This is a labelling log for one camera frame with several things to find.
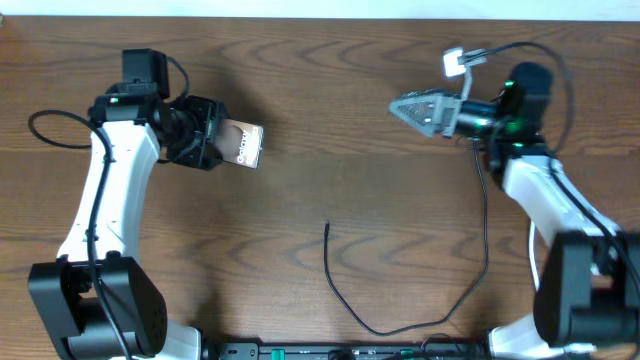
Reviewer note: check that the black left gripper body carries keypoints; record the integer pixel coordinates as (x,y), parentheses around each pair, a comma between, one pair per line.
(193,121)

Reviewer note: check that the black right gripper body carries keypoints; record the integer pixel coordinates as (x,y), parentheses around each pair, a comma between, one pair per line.
(475,119)

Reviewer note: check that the Galaxy S25 Ultra smartphone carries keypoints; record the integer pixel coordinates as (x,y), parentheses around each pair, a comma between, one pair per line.
(240,143)

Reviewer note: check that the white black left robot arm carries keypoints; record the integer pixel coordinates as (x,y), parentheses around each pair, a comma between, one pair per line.
(94,299)

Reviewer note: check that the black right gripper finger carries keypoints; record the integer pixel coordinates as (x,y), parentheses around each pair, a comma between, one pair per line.
(427,92)
(418,111)

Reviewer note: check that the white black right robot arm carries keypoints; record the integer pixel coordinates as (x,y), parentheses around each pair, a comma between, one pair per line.
(588,293)

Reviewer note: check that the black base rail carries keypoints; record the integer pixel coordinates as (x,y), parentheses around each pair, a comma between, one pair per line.
(332,351)

